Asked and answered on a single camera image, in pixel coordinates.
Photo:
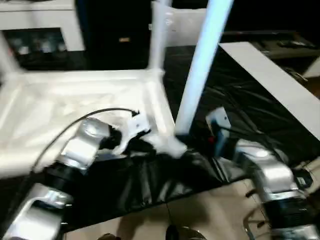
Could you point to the white plastic table top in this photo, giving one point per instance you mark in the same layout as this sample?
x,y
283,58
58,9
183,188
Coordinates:
x,y
75,100

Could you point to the white plastic table leg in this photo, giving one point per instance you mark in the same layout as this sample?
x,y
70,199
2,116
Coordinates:
x,y
202,62
157,37
8,55

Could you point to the grey cushion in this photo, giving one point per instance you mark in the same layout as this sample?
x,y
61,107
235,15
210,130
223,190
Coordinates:
x,y
185,27

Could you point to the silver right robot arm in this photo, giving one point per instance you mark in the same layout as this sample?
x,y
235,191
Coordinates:
x,y
272,172

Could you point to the black couch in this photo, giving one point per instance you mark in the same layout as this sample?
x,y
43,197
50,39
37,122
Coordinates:
x,y
112,25

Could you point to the black remote control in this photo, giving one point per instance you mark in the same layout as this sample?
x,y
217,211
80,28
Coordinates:
x,y
292,44

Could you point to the white storage box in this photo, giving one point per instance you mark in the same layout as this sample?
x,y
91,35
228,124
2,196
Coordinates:
x,y
312,68

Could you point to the black round floor device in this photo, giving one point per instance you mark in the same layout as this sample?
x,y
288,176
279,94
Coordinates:
x,y
302,180

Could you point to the white cabinet with glass doors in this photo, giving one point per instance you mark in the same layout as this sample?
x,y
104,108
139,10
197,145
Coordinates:
x,y
50,17

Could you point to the small brown label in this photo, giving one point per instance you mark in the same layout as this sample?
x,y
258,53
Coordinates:
x,y
124,39

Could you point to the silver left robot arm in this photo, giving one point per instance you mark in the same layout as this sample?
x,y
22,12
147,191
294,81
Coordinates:
x,y
80,150

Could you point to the dark low tv bench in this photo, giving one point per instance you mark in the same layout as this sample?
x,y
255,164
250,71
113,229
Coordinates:
x,y
275,52

